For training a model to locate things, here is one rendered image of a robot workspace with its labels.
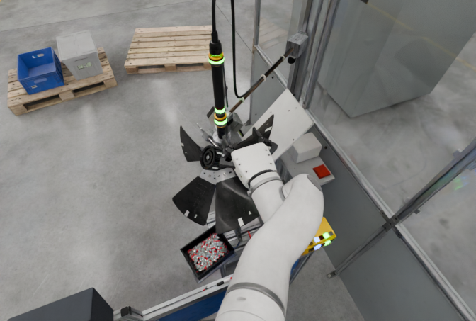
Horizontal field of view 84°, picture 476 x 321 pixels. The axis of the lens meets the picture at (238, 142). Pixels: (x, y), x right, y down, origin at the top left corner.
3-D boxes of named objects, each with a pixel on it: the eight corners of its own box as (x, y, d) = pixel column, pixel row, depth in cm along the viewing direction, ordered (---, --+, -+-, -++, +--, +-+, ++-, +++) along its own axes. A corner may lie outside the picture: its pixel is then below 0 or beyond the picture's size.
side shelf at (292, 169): (304, 138, 183) (304, 135, 181) (333, 181, 162) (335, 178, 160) (273, 148, 178) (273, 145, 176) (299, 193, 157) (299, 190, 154)
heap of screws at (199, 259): (215, 232, 144) (214, 228, 140) (231, 253, 137) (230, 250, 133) (185, 254, 137) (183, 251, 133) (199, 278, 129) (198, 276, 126)
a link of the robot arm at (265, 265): (288, 251, 32) (302, 161, 60) (210, 305, 39) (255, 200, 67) (341, 302, 32) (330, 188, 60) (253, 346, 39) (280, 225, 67)
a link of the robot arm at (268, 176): (249, 204, 67) (244, 194, 69) (280, 193, 69) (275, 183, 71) (250, 187, 61) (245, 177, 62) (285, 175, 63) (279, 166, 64)
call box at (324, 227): (319, 224, 130) (324, 215, 122) (331, 244, 124) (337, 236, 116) (290, 237, 127) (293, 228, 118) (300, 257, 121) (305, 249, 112)
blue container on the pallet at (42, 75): (60, 60, 361) (52, 45, 344) (65, 85, 328) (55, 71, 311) (27, 68, 349) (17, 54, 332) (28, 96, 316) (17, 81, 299)
